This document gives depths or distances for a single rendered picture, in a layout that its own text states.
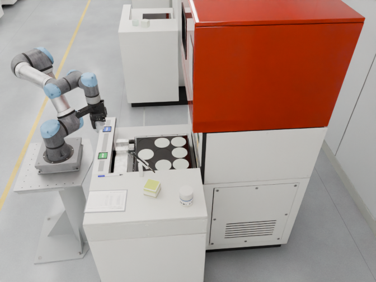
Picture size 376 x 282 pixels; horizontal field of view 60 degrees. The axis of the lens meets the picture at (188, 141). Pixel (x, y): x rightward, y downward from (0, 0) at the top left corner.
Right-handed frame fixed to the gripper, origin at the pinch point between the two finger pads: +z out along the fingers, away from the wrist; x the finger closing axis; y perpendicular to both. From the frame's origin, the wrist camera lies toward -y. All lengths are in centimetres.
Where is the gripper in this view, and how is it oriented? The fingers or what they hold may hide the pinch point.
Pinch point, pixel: (95, 130)
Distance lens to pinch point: 194.4
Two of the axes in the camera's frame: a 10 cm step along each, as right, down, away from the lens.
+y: 10.0, -0.4, 0.6
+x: -0.7, -6.4, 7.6
